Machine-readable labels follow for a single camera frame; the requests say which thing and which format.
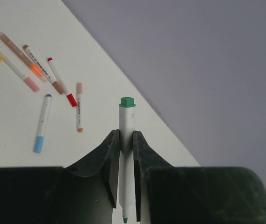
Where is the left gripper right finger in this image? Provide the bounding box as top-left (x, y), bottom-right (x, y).
top-left (133, 131), bottom-right (176, 224)

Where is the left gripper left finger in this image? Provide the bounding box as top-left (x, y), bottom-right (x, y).
top-left (62, 130), bottom-right (120, 224)

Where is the green marker pen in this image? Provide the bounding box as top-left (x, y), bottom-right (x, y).
top-left (119, 97), bottom-right (136, 224)

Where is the blue marker pen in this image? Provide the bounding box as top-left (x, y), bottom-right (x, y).
top-left (33, 94), bottom-right (52, 153)

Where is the peach orange marker pen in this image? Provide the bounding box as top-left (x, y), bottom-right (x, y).
top-left (76, 83), bottom-right (83, 133)

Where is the red marker pen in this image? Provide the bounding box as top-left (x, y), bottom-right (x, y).
top-left (47, 57), bottom-right (77, 107)

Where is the pink marker pen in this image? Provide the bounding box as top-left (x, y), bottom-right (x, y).
top-left (0, 47), bottom-right (40, 92)

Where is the tan orange highlighter pen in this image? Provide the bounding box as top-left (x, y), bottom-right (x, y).
top-left (0, 32), bottom-right (47, 83)

